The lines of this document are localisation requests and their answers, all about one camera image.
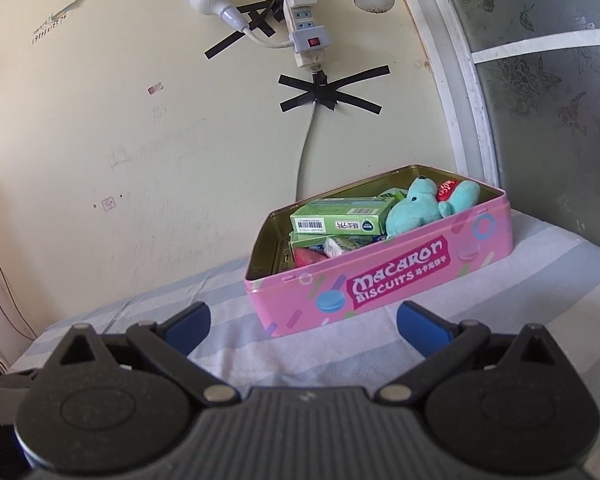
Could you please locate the grey power cable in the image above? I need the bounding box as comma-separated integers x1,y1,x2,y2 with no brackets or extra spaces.
295,107,317,203

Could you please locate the teal plush toy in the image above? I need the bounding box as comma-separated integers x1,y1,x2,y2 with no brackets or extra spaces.
385,175,482,240

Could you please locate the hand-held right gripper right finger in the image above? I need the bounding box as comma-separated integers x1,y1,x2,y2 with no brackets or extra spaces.
380,300,568,403

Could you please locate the pink biscuit tin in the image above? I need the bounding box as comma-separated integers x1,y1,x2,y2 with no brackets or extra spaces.
244,164,513,338

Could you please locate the red wall cable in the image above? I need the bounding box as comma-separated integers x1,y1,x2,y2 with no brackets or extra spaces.
0,245,38,341

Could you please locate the black tape cross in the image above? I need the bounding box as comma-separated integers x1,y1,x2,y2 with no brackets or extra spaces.
278,65,391,116

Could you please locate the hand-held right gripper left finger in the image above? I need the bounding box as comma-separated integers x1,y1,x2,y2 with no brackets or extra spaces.
45,302,241,403

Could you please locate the white window frame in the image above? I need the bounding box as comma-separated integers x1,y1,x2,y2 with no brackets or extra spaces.
415,0,600,188

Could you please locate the white power strip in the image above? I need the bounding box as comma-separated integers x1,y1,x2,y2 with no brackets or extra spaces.
282,0,328,70

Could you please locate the white bulb cord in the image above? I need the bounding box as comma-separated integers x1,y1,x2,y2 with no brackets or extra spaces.
245,27,296,50

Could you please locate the frosted patterned window glass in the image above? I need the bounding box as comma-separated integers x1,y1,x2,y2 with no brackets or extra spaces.
432,0,600,261

